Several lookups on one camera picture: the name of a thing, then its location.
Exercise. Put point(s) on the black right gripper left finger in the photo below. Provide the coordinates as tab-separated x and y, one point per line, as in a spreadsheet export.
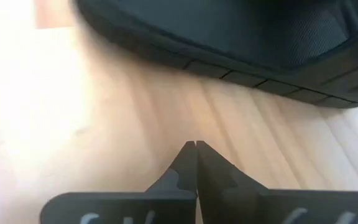
185	174

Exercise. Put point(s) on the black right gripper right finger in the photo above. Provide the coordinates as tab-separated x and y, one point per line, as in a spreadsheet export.
216	186

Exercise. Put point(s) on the black slide sandal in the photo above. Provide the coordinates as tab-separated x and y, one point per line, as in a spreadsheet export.
228	37

